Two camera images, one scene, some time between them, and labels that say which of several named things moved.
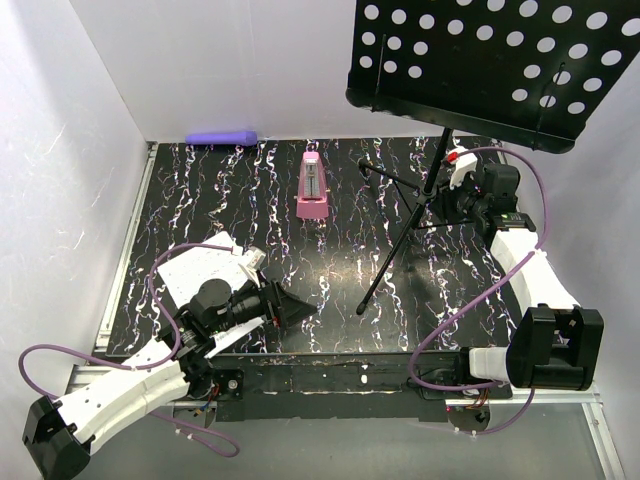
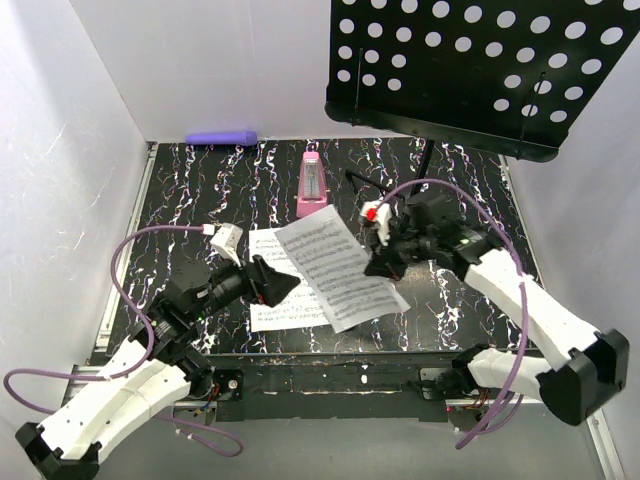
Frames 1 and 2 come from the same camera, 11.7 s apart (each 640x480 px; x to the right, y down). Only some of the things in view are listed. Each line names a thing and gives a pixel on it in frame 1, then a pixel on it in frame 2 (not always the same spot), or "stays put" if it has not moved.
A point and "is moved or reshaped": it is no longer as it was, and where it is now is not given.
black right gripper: [445, 199] → [383, 266]
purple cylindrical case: [239, 138] stays put
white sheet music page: [185, 273] → [331, 260]
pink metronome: [312, 198] stays put
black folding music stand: [532, 72] is moved or reshaped
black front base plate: [337, 387] stays put
